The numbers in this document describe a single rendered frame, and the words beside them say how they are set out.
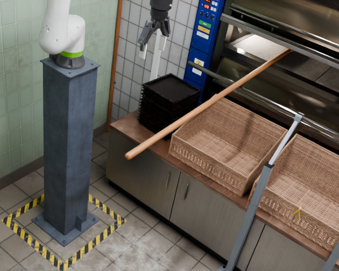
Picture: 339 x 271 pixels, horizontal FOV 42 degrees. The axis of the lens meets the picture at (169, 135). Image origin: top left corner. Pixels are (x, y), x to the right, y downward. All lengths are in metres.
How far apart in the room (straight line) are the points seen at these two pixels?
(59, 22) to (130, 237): 1.58
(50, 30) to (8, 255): 1.48
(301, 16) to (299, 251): 1.30
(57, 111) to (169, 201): 1.00
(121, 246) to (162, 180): 0.51
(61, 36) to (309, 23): 1.35
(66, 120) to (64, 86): 0.20
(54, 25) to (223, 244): 1.66
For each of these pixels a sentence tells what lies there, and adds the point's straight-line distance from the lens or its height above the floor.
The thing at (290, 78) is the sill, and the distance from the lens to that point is 2.75.
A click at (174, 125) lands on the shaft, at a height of 1.20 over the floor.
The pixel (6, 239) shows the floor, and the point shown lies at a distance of 3.04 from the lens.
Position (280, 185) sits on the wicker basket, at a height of 0.59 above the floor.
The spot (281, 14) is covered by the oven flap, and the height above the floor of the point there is 1.50.
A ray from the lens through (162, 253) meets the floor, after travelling 2.99.
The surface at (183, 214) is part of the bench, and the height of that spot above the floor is 0.23.
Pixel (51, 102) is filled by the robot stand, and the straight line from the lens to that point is 2.44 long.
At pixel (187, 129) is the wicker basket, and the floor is 0.69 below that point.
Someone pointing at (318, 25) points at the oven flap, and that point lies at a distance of 2.61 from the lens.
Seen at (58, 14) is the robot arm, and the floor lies 1.54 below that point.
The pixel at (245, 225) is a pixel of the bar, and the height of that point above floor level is 0.51.
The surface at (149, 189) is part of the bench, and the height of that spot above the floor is 0.26.
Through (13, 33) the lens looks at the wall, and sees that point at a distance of 2.80.
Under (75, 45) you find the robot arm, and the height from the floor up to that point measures 1.33.
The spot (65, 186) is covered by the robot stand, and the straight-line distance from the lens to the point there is 2.70.
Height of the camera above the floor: 2.30
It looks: 36 degrees down
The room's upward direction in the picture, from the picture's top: 11 degrees clockwise
